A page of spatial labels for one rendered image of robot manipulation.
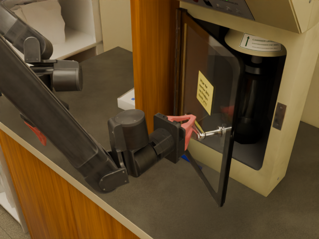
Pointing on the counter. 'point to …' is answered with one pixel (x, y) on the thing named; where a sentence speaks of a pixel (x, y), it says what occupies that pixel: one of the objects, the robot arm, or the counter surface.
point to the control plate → (241, 5)
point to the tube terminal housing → (272, 173)
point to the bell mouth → (253, 44)
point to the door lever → (200, 134)
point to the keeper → (279, 115)
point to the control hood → (279, 13)
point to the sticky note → (204, 92)
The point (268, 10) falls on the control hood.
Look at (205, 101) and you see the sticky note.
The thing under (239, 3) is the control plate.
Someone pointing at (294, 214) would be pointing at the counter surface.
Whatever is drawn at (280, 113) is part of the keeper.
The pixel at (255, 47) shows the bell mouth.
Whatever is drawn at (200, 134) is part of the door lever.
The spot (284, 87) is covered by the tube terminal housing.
